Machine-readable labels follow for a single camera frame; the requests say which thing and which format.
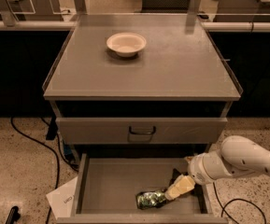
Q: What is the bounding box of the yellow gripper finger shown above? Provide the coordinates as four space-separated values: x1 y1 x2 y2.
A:
169 168 182 185
164 175 195 201

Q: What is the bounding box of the white horizontal rail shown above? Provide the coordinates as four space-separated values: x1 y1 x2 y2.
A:
0 21 270 33

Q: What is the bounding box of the black floor cable right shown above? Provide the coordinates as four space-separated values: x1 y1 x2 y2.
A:
212 182 267 224

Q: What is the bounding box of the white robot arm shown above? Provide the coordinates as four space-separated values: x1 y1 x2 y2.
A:
164 135 270 201

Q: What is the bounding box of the grey top drawer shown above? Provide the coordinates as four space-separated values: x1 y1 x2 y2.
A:
56 118 227 145

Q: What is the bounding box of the white paper bowl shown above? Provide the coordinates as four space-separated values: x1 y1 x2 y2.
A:
107 33 147 58

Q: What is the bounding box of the black object on floor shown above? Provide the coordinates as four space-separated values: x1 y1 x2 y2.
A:
5 206 21 224

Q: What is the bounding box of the grey drawer cabinet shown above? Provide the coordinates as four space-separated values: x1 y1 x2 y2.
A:
43 13 242 160

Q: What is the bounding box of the black floor cable left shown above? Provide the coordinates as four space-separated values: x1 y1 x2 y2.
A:
10 117 80 224

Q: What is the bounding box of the white paper sheet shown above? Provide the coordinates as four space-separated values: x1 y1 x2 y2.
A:
46 177 78 219

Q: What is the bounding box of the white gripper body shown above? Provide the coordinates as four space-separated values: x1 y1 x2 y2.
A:
188 151 225 185

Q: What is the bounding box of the grey open middle drawer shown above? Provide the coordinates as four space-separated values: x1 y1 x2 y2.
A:
57 154 228 224

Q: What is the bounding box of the green crushed can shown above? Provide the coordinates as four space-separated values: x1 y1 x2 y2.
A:
135 189 168 210

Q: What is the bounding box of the black floor cable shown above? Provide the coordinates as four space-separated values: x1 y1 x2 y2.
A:
10 117 80 224
212 182 267 224

